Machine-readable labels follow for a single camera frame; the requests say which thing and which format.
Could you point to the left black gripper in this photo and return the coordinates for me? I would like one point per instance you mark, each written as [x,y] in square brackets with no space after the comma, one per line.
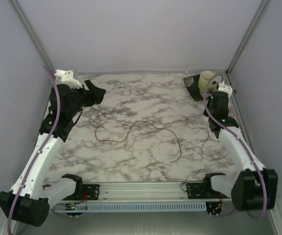
[95,95]

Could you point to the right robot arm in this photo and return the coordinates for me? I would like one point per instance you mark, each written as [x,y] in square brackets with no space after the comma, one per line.
[256,186]

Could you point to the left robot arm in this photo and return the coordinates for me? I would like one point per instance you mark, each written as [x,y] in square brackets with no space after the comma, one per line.
[27,201]

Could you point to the light green mug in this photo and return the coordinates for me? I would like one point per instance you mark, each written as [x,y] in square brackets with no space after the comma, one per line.
[204,78]

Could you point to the dark floral square plate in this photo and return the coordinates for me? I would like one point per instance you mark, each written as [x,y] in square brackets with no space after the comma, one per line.
[191,84]

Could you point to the right controller board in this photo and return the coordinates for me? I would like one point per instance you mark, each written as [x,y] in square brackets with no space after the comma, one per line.
[214,208]

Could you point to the controller board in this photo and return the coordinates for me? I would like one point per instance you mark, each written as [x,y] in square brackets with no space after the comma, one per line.
[214,208]
[74,210]

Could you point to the left controller board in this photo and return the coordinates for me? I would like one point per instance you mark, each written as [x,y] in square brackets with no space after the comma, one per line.
[74,210]

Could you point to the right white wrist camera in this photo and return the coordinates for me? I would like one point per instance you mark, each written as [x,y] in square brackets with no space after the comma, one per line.
[222,87]

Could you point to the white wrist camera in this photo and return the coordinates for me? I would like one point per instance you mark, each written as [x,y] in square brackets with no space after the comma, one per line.
[66,77]
[222,87]

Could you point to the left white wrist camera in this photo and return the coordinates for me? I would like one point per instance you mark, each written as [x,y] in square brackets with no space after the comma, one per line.
[66,77]

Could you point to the right aluminium corner post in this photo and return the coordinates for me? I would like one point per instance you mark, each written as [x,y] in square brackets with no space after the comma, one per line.
[248,34]

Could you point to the aluminium corner post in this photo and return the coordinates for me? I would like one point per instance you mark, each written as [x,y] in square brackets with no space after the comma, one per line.
[32,34]
[248,34]

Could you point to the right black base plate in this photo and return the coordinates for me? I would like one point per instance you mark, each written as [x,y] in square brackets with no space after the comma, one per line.
[202,191]

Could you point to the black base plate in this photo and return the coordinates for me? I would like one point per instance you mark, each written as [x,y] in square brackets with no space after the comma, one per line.
[89,192]
[202,191]

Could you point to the left aluminium corner post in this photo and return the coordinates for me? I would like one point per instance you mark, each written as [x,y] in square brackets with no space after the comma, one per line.
[32,34]

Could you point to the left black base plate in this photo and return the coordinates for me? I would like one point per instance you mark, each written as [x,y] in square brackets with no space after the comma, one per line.
[89,192]

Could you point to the aluminium front rail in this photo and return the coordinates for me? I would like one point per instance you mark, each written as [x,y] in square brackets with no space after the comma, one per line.
[144,192]

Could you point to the grey slotted cable duct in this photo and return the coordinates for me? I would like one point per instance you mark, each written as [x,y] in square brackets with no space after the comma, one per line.
[140,207]

